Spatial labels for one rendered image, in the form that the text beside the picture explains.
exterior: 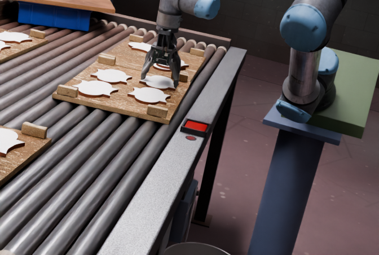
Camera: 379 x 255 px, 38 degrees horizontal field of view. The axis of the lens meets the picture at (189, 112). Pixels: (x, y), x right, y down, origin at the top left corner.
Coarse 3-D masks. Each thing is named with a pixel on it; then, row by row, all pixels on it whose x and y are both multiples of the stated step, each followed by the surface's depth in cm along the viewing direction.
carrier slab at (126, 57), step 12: (120, 48) 222; (96, 60) 200; (120, 60) 205; (132, 60) 208; (144, 60) 211; (192, 60) 224; (204, 60) 230; (156, 72) 199; (168, 72) 202; (192, 72) 208
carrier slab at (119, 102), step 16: (96, 64) 195; (80, 80) 175; (96, 80) 178; (128, 80) 184; (64, 96) 160; (80, 96) 161; (112, 96) 167; (128, 96) 169; (176, 96) 178; (128, 112) 158; (144, 112) 159
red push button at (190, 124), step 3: (189, 123) 160; (192, 123) 160; (195, 123) 160; (198, 123) 161; (186, 126) 157; (189, 126) 157; (192, 126) 158; (195, 126) 158; (198, 126) 158; (201, 126) 159; (204, 126) 159; (207, 126) 160; (198, 129) 156; (201, 129) 157; (204, 129) 157
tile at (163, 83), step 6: (150, 78) 187; (156, 78) 189; (162, 78) 190; (168, 78) 191; (144, 84) 184; (150, 84) 182; (156, 84) 183; (162, 84) 184; (168, 84) 185; (162, 90) 180; (174, 90) 183
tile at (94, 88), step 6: (84, 84) 169; (90, 84) 170; (96, 84) 172; (102, 84) 173; (108, 84) 174; (78, 90) 164; (84, 90) 164; (90, 90) 165; (96, 90) 166; (102, 90) 167; (108, 90) 168; (114, 90) 170; (90, 96) 162; (96, 96) 163; (108, 96) 165
